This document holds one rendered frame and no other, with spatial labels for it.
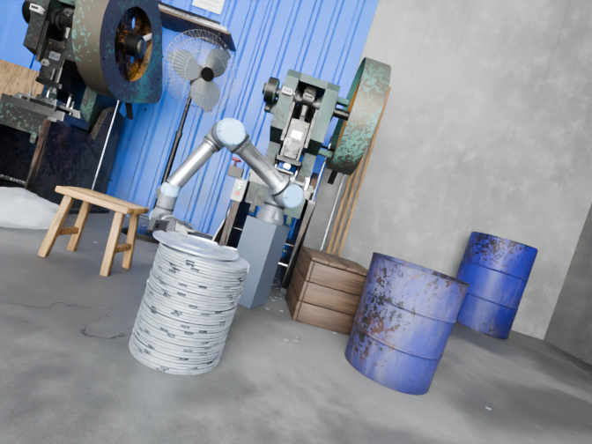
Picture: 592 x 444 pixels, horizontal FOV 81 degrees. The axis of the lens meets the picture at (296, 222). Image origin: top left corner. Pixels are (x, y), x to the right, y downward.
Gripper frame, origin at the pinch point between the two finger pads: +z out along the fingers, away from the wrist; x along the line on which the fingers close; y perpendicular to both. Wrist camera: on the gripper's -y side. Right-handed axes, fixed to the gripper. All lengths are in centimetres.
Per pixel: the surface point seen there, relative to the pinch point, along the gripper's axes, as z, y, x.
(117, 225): -52, -8, 10
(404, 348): 56, 74, 17
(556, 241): 18, 413, -75
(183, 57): -142, 28, -100
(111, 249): -50, -8, 22
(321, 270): -2, 79, 4
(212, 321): 33.8, 0.8, 17.3
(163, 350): 28.6, -9.1, 28.6
